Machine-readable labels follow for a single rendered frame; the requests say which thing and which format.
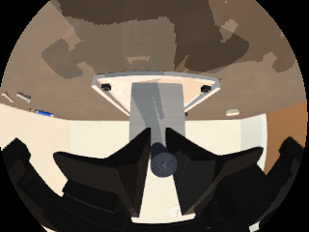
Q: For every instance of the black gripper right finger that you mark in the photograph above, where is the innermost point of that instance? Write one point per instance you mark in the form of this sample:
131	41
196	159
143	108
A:
199	170

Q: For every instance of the dark grey metal shaft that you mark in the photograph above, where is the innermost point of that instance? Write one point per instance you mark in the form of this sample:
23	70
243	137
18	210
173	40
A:
163	163

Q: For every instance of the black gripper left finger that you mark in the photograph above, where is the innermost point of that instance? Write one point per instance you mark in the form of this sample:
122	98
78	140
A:
123	172

